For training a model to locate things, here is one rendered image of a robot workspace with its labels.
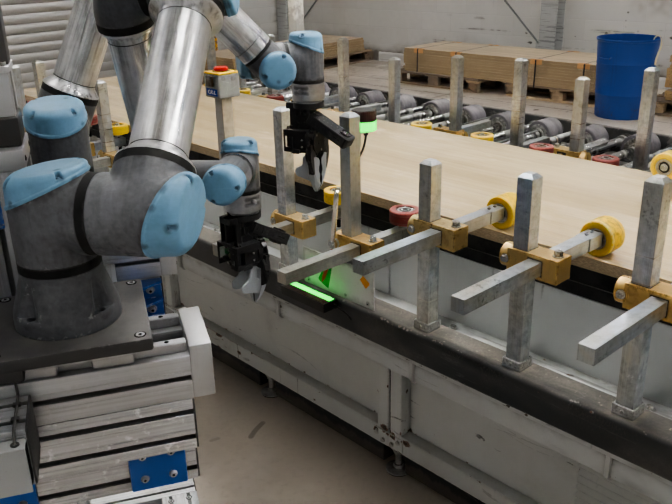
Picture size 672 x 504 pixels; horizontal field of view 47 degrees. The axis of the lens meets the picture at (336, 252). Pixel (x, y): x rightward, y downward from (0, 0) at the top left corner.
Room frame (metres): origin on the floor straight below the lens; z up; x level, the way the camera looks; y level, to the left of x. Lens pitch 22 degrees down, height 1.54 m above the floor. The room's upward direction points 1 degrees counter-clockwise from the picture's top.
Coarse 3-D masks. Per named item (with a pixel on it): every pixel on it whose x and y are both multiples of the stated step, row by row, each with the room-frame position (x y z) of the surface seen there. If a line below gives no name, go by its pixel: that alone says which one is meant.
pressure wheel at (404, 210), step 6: (402, 204) 1.92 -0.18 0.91; (390, 210) 1.87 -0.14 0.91; (396, 210) 1.87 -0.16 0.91; (402, 210) 1.87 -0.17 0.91; (408, 210) 1.88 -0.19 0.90; (414, 210) 1.87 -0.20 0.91; (390, 216) 1.87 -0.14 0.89; (396, 216) 1.85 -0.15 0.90; (402, 216) 1.84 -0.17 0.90; (408, 216) 1.84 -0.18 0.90; (390, 222) 1.87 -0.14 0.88; (396, 222) 1.85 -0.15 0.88; (402, 222) 1.84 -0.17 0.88
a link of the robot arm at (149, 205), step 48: (144, 0) 1.28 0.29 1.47; (192, 0) 1.23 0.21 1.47; (192, 48) 1.18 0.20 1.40; (144, 96) 1.12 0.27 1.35; (192, 96) 1.13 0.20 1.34; (144, 144) 1.03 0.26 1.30; (96, 192) 0.98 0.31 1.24; (144, 192) 0.98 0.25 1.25; (192, 192) 1.01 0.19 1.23; (96, 240) 0.97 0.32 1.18; (144, 240) 0.96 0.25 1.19; (192, 240) 1.01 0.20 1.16
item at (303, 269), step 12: (396, 228) 1.86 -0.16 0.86; (384, 240) 1.81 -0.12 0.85; (396, 240) 1.84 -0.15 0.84; (336, 252) 1.71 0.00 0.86; (348, 252) 1.72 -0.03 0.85; (300, 264) 1.64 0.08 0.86; (312, 264) 1.65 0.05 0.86; (324, 264) 1.67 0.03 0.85; (336, 264) 1.70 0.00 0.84; (288, 276) 1.60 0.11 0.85; (300, 276) 1.62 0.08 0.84
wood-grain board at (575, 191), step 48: (240, 96) 3.55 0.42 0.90; (192, 144) 2.67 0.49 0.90; (384, 144) 2.59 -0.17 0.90; (432, 144) 2.57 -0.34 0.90; (480, 144) 2.55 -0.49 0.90; (384, 192) 2.04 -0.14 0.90; (480, 192) 2.02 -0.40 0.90; (576, 192) 2.00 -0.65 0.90; (624, 192) 1.99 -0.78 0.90; (624, 240) 1.64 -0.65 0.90
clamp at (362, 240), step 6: (336, 234) 1.82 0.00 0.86; (342, 234) 1.80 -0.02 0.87; (360, 234) 1.80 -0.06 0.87; (366, 234) 1.80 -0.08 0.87; (342, 240) 1.79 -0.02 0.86; (348, 240) 1.78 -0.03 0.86; (354, 240) 1.76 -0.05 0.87; (360, 240) 1.76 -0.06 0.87; (366, 240) 1.76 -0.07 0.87; (378, 240) 1.76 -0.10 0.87; (360, 246) 1.75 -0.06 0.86; (366, 246) 1.73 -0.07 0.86; (372, 246) 1.73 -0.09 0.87; (378, 246) 1.74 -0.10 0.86; (360, 252) 1.75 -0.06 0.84; (366, 252) 1.73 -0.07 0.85
